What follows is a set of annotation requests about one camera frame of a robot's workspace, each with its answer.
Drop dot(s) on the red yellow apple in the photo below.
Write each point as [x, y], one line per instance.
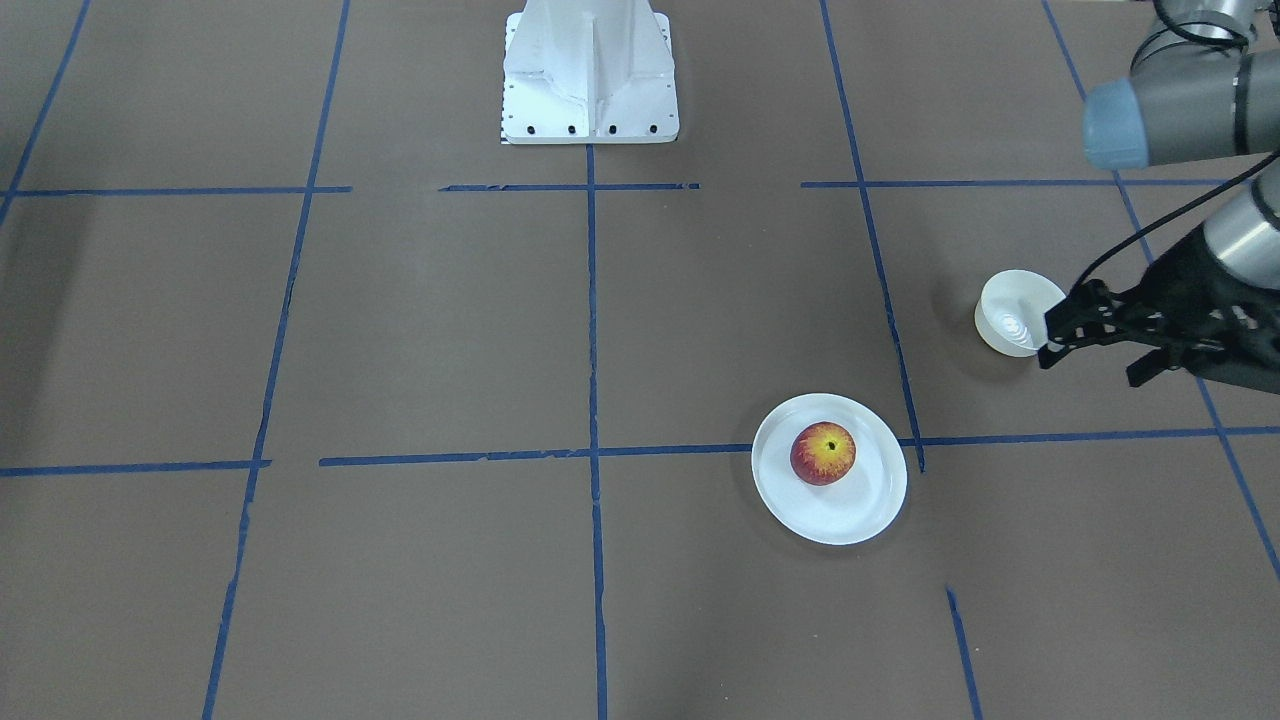
[823, 453]

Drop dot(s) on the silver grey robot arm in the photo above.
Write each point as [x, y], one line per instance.
[1196, 90]

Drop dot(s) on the white round plate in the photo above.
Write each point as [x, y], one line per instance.
[853, 508]

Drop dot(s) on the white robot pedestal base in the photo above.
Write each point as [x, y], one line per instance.
[588, 72]

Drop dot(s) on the white bowl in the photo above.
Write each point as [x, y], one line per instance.
[1009, 314]

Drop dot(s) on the brown paper table cover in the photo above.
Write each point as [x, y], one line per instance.
[319, 402]

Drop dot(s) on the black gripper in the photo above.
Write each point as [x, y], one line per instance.
[1186, 273]

